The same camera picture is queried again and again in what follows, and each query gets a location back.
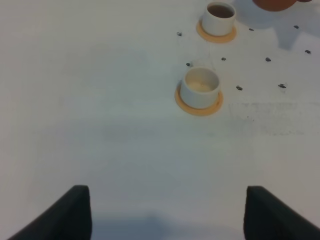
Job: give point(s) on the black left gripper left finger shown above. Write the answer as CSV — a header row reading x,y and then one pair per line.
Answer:
x,y
69,218

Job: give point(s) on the brown clay teapot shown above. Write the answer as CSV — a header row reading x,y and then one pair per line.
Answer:
x,y
274,5

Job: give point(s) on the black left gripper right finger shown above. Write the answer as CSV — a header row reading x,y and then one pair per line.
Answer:
x,y
266,217

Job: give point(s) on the white teacup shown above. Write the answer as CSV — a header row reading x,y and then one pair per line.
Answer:
x,y
200,87
218,18

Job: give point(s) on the near white teacup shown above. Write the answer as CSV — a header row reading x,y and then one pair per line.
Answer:
x,y
200,87

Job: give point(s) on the far white teacup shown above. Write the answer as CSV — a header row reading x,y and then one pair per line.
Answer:
x,y
218,18

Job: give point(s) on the far orange coaster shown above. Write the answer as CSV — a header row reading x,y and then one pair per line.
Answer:
x,y
215,39

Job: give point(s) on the orange coaster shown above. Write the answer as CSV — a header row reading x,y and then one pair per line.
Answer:
x,y
195,111
215,39

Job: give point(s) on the near orange coaster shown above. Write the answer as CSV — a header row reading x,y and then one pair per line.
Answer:
x,y
195,111

